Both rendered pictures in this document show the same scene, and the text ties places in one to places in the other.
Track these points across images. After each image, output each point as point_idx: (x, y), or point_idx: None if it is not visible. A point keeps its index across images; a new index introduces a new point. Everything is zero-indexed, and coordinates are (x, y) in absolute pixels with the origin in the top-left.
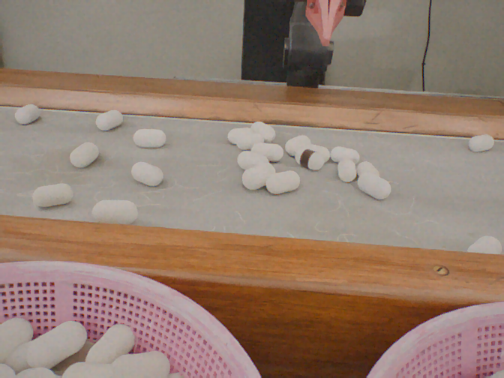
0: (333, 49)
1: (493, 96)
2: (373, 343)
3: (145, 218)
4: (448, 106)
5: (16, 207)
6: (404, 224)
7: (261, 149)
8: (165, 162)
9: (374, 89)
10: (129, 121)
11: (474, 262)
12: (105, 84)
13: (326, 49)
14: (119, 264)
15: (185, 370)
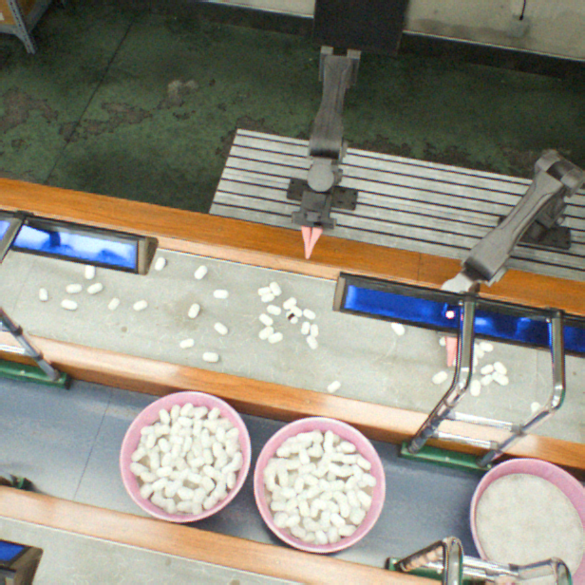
0: (341, 178)
1: (481, 172)
2: (287, 415)
3: (220, 356)
4: (383, 265)
5: (174, 346)
6: (316, 365)
7: (271, 311)
8: (228, 311)
9: (390, 158)
10: (210, 266)
11: (320, 398)
12: (195, 230)
13: (335, 181)
14: (215, 392)
15: (233, 423)
